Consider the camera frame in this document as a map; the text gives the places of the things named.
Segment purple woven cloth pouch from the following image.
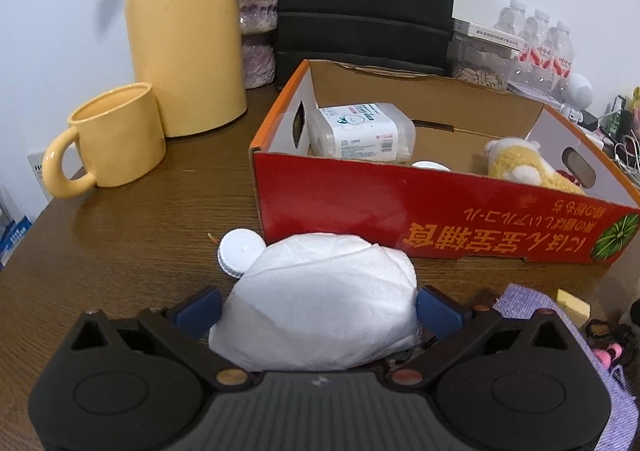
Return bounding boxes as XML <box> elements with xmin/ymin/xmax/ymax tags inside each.
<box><xmin>494</xmin><ymin>284</ymin><xmax>639</xmax><ymax>451</ymax></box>

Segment small white bottle cap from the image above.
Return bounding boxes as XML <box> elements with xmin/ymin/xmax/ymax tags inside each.
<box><xmin>217</xmin><ymin>228</ymin><xmax>266</xmax><ymax>279</ymax></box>

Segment white tissue wad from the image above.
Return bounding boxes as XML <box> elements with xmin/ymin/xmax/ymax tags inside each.
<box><xmin>208</xmin><ymin>233</ymin><xmax>420</xmax><ymax>371</ymax></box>

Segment white ribbed jar lid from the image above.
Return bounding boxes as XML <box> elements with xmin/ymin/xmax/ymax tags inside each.
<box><xmin>411</xmin><ymin>161</ymin><xmax>450</xmax><ymax>172</ymax></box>

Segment yellow white plush toy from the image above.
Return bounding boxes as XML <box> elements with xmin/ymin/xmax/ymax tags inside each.
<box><xmin>485</xmin><ymin>137</ymin><xmax>585</xmax><ymax>196</ymax></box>

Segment clear cotton swab box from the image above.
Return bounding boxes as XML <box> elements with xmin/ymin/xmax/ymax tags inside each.
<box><xmin>308</xmin><ymin>102</ymin><xmax>416</xmax><ymax>163</ymax></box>

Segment beige eraser block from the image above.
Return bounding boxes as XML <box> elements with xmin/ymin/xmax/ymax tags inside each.
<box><xmin>555</xmin><ymin>289</ymin><xmax>591</xmax><ymax>327</ymax></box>

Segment red cardboard box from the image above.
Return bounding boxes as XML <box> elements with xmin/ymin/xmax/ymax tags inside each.
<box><xmin>250</xmin><ymin>60</ymin><xmax>639</xmax><ymax>263</ymax></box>

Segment yellow ceramic mug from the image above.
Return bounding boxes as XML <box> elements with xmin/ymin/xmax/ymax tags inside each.
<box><xmin>42</xmin><ymin>83</ymin><xmax>166</xmax><ymax>199</ymax></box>

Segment blue white pamphlets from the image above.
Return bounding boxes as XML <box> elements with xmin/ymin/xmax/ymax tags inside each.
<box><xmin>0</xmin><ymin>216</ymin><xmax>32</xmax><ymax>268</ymax></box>

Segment white round robot toy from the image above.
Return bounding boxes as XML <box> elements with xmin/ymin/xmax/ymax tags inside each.
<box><xmin>561</xmin><ymin>72</ymin><xmax>593</xmax><ymax>124</ymax></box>

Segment clear seed container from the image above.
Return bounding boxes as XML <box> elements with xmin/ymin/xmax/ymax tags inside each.
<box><xmin>447</xmin><ymin>19</ymin><xmax>525</xmax><ymax>90</ymax></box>

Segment water bottle middle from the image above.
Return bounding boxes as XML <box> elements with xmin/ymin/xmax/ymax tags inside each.
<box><xmin>516</xmin><ymin>9</ymin><xmax>550</xmax><ymax>84</ymax></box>

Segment water bottle right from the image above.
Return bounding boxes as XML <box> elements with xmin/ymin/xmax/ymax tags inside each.
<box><xmin>542</xmin><ymin>20</ymin><xmax>575</xmax><ymax>94</ymax></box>

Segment yellow thermos jug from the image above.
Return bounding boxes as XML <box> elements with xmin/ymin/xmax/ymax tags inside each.
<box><xmin>125</xmin><ymin>0</ymin><xmax>247</xmax><ymax>137</ymax></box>

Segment knitted purple vase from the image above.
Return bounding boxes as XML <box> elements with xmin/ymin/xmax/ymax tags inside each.
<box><xmin>239</xmin><ymin>0</ymin><xmax>278</xmax><ymax>89</ymax></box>

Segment tangle of white cables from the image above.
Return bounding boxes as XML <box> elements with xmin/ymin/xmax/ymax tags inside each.
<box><xmin>581</xmin><ymin>94</ymin><xmax>640</xmax><ymax>192</ymax></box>

